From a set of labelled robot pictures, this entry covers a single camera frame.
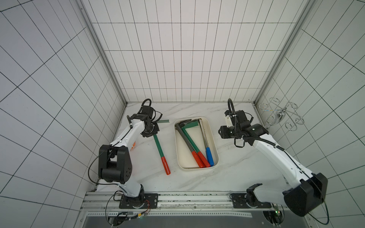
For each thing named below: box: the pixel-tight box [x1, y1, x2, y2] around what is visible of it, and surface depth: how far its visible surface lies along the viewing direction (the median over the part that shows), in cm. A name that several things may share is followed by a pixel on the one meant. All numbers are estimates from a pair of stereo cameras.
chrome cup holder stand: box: [258, 97, 305, 132], surface depth 77 cm
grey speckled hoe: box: [174, 119, 205, 169], surface depth 89 cm
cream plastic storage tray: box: [173, 116, 220, 171], surface depth 94 cm
